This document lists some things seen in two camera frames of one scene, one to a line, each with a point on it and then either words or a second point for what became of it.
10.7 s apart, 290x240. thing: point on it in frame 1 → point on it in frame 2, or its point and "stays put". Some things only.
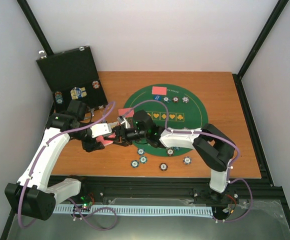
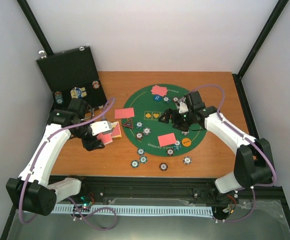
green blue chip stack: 134,164 stays put
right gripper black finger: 123,143 → 166,116
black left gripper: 92,145 stays put
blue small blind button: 157,97 stays put
